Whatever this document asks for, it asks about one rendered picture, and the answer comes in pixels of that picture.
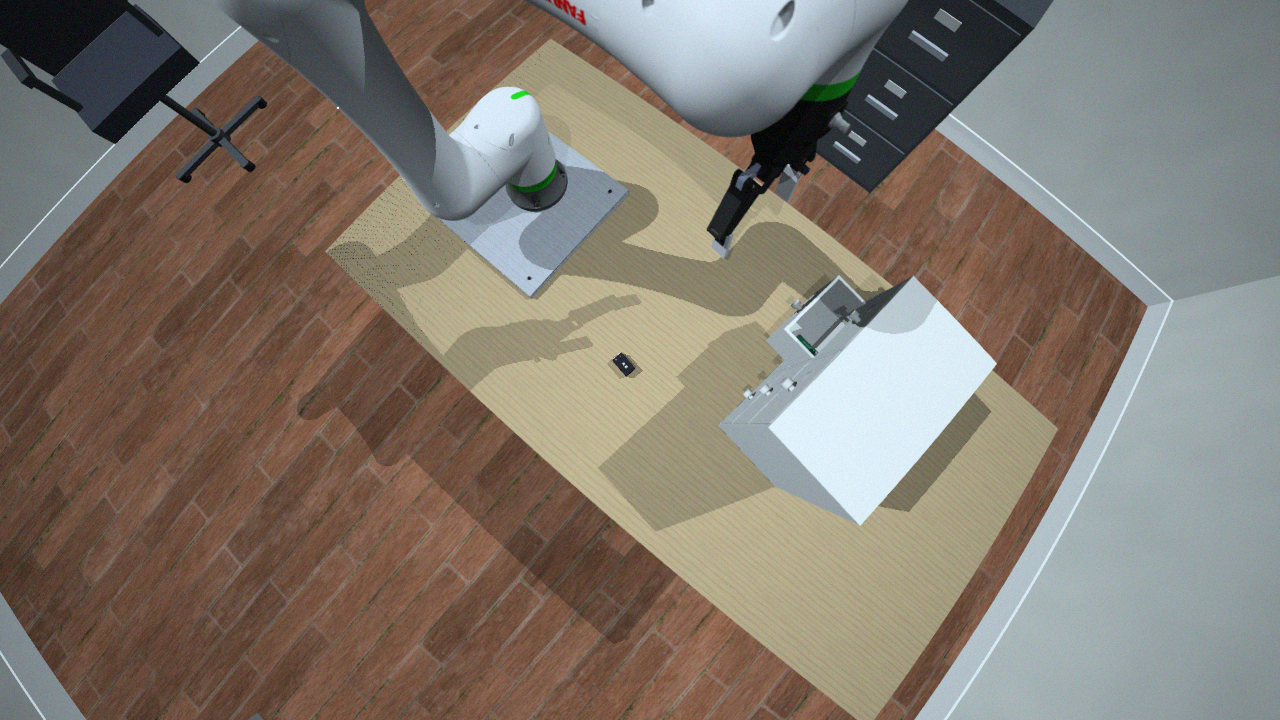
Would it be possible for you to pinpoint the white chest of drawers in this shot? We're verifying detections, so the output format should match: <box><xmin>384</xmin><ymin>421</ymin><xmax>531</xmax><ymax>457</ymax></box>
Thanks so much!
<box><xmin>719</xmin><ymin>275</ymin><xmax>996</xmax><ymax>525</ymax></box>

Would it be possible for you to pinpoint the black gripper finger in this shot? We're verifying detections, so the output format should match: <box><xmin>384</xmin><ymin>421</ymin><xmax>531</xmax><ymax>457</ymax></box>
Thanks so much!
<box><xmin>707</xmin><ymin>163</ymin><xmax>785</xmax><ymax>258</ymax></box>
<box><xmin>774</xmin><ymin>145</ymin><xmax>817</xmax><ymax>202</ymax></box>

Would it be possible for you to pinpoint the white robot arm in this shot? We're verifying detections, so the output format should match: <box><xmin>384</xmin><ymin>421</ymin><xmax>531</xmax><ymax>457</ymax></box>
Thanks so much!
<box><xmin>212</xmin><ymin>0</ymin><xmax>908</xmax><ymax>222</ymax></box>

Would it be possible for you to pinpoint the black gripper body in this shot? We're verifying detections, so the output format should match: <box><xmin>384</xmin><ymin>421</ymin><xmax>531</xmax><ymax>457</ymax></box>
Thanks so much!
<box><xmin>749</xmin><ymin>129</ymin><xmax>818</xmax><ymax>182</ymax></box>

